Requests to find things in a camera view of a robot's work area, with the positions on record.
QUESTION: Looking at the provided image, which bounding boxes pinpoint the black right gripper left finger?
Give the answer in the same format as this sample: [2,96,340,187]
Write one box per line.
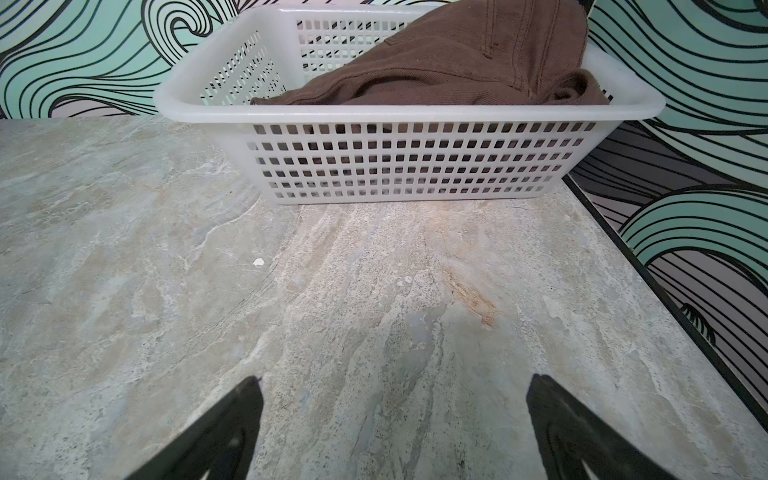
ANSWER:
[129,376,264,479]

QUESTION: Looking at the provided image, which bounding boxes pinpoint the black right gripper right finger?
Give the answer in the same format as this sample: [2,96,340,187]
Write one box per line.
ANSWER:
[526,374,674,479]

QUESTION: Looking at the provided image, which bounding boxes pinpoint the brown corduroy trousers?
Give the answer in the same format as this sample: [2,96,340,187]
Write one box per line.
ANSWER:
[268,0,608,106]

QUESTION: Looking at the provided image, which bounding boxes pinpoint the white plastic laundry basket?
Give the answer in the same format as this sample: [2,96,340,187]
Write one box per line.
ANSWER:
[154,4,665,205]

